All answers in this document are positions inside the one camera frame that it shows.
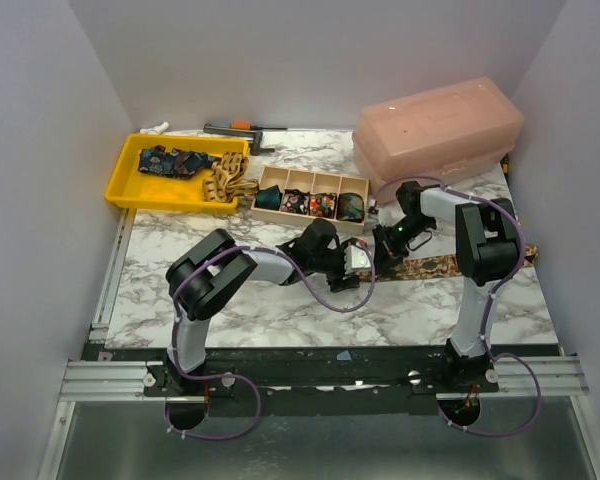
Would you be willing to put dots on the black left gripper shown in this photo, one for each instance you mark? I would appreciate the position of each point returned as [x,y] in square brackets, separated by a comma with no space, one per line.
[339,284]

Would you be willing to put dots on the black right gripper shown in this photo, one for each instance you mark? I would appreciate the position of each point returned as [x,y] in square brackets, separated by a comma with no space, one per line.
[383,248]

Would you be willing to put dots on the paisley flamingo patterned tie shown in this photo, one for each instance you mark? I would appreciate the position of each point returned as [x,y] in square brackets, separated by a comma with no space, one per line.
[436,267]

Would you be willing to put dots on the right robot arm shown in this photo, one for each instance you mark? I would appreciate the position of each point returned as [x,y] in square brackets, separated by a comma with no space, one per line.
[490,249]

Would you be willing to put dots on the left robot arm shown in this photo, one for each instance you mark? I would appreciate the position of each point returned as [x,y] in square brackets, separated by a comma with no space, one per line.
[204,280]

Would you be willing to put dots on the green feather rolled tie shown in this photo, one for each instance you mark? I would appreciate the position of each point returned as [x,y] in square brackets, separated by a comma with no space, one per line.
[350,207]

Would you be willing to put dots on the red floral rolled tie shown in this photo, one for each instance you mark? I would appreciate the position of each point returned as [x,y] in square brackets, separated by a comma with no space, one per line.
[322,205]

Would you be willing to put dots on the black floral rolled tie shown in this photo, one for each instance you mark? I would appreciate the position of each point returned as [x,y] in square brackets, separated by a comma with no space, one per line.
[295,201]

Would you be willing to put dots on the dark green rolled tie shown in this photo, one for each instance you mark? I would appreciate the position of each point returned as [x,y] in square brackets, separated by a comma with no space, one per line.
[269,198]

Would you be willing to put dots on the wooden compartment organizer box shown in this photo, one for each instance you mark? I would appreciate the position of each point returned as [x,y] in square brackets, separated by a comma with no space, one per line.
[306,181]

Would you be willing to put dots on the pink translucent plastic box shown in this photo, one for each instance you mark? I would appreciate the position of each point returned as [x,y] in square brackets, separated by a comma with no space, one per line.
[451,133]

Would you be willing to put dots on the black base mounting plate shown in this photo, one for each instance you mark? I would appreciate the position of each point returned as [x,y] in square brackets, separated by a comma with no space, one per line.
[328,381]

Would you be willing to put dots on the beige beetle patterned tie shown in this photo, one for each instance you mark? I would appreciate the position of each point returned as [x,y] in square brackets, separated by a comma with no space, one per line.
[227,181]

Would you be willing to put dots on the navy floral patterned tie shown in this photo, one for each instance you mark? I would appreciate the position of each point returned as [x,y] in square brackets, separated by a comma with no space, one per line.
[173,164]

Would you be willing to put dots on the white plastic piece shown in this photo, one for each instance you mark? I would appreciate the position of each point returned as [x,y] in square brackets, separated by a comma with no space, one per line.
[156,130]

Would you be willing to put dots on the yellow plastic tray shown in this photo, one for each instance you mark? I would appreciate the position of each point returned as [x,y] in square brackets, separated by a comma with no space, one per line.
[129,188]

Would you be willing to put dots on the orange handled tool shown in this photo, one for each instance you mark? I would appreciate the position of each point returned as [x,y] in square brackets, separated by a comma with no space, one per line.
[240,129]

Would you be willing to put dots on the aluminium rail frame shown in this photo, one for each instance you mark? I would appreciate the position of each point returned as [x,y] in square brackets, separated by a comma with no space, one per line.
[110,435]

